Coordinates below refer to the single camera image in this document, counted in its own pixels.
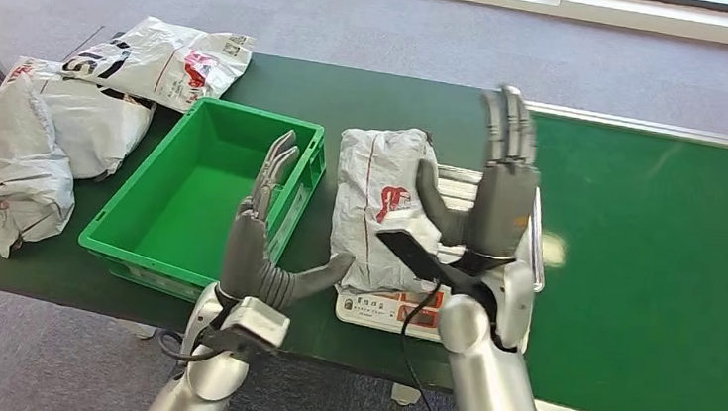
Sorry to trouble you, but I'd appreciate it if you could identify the plain white package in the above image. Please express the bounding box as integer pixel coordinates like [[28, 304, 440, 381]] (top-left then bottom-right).
[[0, 53, 160, 187]]

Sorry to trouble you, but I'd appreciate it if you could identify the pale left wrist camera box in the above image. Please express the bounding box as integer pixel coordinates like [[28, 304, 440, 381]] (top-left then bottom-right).
[[217, 292, 294, 351]]

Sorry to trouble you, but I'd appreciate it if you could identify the grey package red logo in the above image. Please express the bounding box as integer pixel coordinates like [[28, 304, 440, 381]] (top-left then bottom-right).
[[325, 120, 457, 302]]

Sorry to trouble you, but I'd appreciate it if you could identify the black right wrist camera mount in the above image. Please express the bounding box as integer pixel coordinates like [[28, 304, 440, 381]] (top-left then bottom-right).
[[372, 227, 520, 299]]

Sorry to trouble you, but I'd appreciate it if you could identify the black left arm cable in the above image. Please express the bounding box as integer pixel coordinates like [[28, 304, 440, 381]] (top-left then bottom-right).
[[155, 281, 247, 369]]

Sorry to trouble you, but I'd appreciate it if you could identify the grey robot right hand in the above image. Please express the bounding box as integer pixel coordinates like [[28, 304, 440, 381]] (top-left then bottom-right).
[[408, 76, 549, 264]]

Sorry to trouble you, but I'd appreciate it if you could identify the white table foot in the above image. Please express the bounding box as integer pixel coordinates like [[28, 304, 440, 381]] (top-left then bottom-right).
[[389, 382, 423, 408]]

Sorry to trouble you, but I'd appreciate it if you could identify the crumpled grey package red print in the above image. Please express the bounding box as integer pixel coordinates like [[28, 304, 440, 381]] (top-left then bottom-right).
[[0, 71, 87, 265]]

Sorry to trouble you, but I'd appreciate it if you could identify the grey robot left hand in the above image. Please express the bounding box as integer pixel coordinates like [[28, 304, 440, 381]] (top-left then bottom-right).
[[217, 125, 367, 317]]

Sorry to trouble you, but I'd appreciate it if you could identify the green plastic crate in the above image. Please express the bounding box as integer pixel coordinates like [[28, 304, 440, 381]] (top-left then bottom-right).
[[73, 86, 333, 313]]

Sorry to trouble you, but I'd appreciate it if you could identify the white electronic weighing scale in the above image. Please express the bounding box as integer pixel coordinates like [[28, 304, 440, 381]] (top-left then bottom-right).
[[331, 154, 556, 352]]

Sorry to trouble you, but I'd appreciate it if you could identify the white package black lettering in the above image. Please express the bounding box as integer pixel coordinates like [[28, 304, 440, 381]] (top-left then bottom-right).
[[55, 8, 260, 120]]

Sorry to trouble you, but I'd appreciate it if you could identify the green conveyor belt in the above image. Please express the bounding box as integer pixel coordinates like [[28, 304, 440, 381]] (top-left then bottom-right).
[[497, 99, 728, 411]]

